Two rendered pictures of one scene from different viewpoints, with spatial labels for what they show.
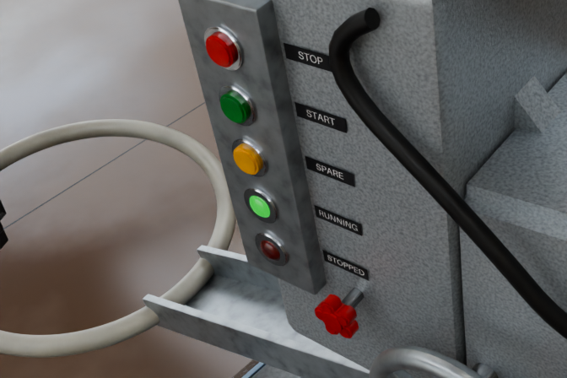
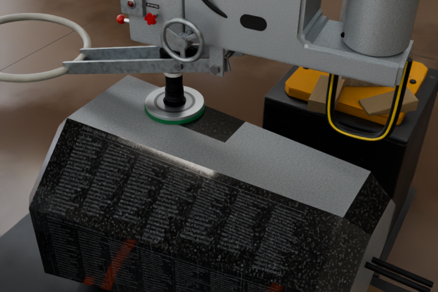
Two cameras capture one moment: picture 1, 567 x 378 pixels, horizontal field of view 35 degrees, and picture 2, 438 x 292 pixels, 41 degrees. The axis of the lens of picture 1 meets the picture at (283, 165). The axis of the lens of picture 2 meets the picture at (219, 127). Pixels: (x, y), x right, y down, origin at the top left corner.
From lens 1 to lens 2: 1.19 m
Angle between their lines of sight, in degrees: 18
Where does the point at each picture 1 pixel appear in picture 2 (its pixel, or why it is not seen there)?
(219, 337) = (96, 68)
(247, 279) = (101, 57)
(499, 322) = (193, 13)
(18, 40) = not seen: outside the picture
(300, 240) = not seen: outside the picture
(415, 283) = (172, 4)
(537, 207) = not seen: outside the picture
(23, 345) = (17, 77)
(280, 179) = not seen: outside the picture
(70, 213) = not seen: outside the picture
